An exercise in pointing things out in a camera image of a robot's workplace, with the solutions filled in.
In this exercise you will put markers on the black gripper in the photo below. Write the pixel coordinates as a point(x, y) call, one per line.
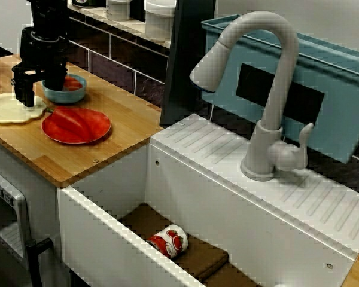
point(42, 51)

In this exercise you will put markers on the light blue bowl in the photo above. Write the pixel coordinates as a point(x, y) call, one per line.
point(65, 97)

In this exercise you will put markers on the salmon nigiri sushi toy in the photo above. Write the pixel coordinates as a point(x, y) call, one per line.
point(74, 83)

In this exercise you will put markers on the red bell pepper toy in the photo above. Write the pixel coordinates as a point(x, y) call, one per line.
point(68, 122)

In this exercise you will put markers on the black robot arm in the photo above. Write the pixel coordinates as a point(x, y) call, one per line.
point(48, 13)

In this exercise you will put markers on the cream scalloped plate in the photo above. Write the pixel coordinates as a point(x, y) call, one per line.
point(0, 110)

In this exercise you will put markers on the red round plate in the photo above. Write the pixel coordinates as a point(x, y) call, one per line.
point(103, 125)

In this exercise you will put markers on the dark jar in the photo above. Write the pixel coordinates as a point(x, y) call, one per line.
point(80, 2)

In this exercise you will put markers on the white labelled jar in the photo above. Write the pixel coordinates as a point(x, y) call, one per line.
point(116, 10)

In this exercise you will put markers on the gray oven door panel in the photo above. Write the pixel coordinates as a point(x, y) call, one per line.
point(15, 209)

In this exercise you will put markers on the large white canister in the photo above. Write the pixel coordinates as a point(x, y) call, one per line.
point(158, 24)

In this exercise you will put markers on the black upright panel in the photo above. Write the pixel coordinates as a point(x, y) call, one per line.
point(185, 59)

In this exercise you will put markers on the tomato print can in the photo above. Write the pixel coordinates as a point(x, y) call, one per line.
point(170, 240)

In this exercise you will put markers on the white toy sink unit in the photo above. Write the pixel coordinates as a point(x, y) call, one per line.
point(227, 209)

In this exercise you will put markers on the brown folded cloth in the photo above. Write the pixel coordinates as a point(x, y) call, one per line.
point(203, 260)

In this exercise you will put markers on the gray toy faucet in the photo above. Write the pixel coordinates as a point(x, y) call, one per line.
point(287, 59)

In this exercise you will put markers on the black tape patch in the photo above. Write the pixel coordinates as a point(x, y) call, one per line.
point(305, 101)

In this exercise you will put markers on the teal plastic bin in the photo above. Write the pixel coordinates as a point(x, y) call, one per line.
point(341, 89)

